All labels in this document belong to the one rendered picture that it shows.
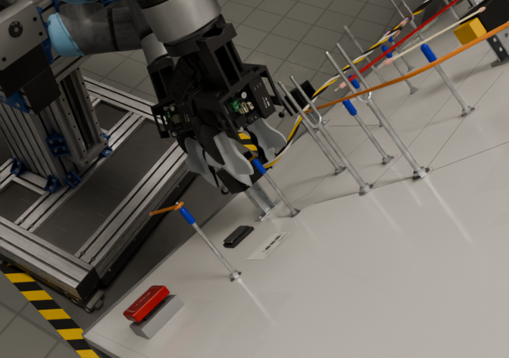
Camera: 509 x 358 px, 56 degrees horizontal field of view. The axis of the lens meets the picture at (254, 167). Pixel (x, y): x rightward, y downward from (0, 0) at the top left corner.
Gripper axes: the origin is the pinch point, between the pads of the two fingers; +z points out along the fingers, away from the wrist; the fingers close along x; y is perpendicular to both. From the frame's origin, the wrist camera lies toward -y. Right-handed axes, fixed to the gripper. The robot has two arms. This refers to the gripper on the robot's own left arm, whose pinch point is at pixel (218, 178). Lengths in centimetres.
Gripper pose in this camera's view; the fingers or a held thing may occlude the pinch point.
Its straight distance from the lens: 78.6
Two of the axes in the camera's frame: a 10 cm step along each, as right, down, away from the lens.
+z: 3.2, 9.5, 0.0
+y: -3.6, 1.3, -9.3
